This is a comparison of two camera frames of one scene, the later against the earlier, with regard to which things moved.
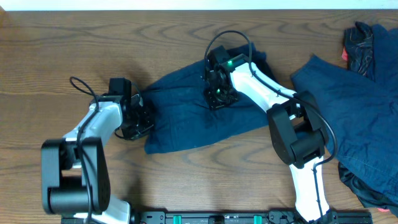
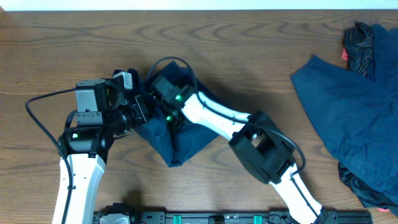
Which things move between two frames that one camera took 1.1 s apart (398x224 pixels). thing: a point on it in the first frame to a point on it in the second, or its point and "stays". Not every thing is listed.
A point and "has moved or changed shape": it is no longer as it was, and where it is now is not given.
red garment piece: x=344 y=55 stays
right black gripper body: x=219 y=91 to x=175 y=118
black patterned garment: x=359 y=42 stays
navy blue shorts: x=178 y=113 has moved or changed shape
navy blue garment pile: x=360 y=114 stays
